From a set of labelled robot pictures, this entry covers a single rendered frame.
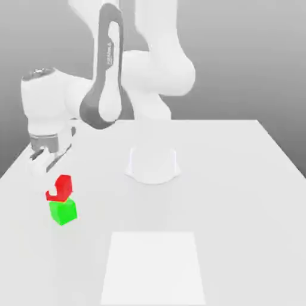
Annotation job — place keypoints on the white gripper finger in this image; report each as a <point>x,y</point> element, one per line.
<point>52,187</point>

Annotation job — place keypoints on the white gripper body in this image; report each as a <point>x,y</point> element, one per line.
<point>41,168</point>

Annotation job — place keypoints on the small red cube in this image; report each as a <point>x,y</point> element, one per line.
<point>65,188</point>

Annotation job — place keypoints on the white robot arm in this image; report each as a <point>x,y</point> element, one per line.
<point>162,71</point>

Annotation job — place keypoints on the small green cube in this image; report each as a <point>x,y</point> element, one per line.
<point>63,212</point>

